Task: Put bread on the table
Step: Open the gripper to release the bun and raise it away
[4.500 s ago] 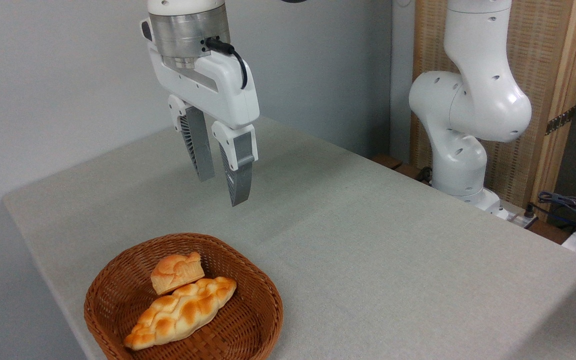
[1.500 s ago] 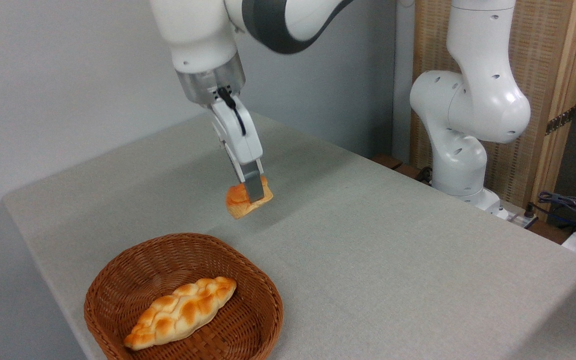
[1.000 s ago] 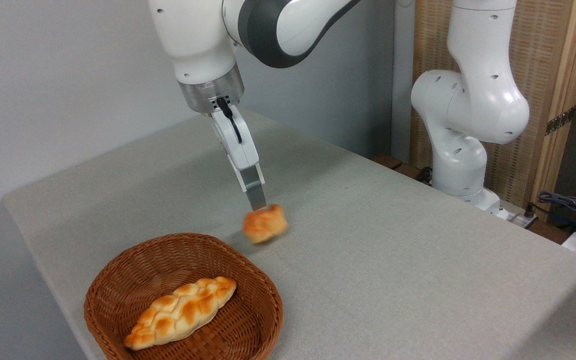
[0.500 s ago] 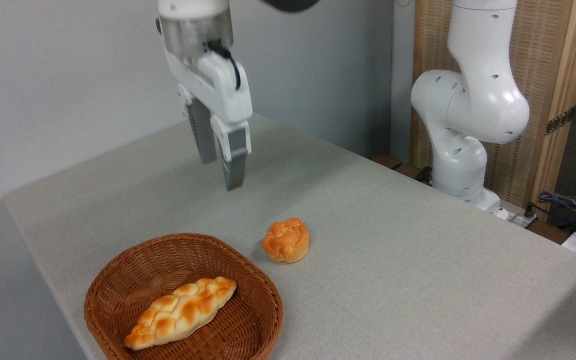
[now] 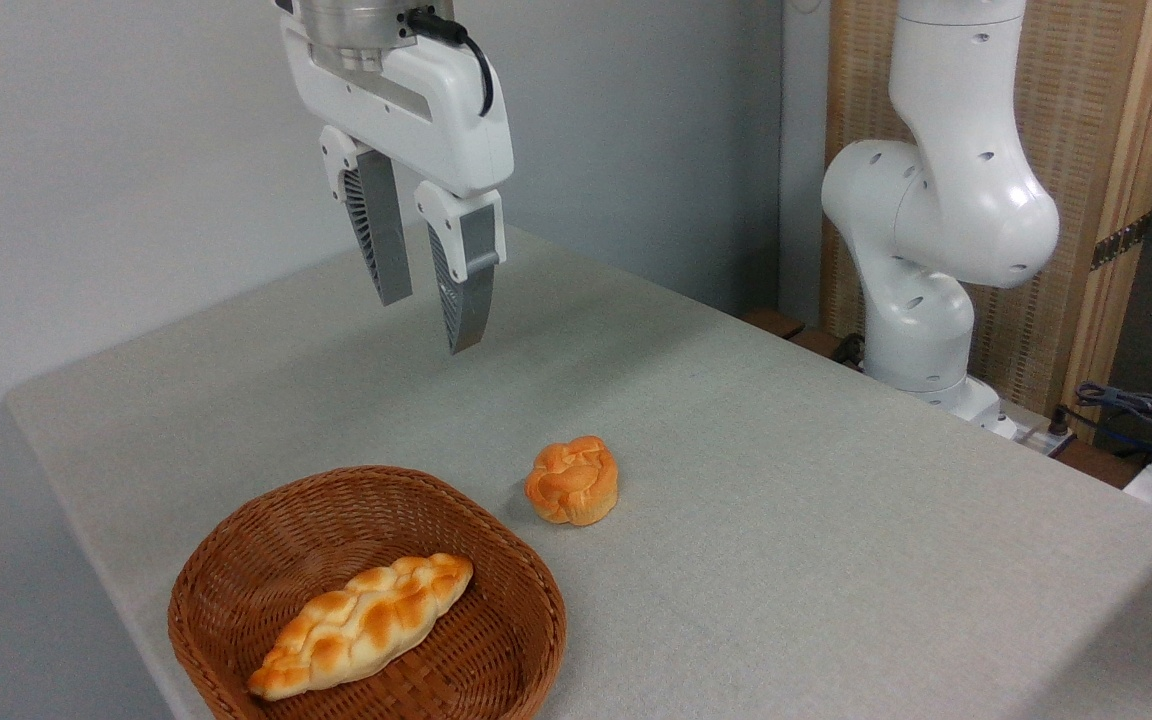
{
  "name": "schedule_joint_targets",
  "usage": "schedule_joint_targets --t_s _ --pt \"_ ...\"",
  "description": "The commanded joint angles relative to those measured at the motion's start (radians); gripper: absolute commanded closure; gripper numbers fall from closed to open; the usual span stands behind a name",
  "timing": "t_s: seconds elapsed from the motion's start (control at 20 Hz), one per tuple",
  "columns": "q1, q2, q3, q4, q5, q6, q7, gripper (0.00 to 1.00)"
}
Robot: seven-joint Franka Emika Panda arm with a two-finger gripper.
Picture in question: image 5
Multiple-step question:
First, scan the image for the metal screen hinge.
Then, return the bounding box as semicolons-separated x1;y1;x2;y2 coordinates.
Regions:
1090;213;1152;272

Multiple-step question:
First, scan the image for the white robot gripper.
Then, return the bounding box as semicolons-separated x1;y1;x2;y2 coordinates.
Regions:
278;10;516;357

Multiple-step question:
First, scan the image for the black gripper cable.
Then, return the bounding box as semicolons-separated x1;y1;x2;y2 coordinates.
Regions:
405;8;496;118

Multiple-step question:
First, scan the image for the wooden woven screen panel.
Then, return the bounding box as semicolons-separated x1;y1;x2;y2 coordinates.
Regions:
821;0;1152;443

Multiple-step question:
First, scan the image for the brown wicker basket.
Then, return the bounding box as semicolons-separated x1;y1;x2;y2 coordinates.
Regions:
167;465;568;720

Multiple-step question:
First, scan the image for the long braided bread loaf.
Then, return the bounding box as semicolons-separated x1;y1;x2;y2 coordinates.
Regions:
246;552;475;702

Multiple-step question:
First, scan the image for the blue grey cable bundle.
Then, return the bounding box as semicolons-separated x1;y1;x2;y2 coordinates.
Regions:
1074;381;1152;473

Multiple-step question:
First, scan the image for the small round bread roll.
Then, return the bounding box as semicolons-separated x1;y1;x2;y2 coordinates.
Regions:
523;435;621;528

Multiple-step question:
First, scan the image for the grey tablecloth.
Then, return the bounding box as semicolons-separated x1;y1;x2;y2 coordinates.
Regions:
4;225;1152;720

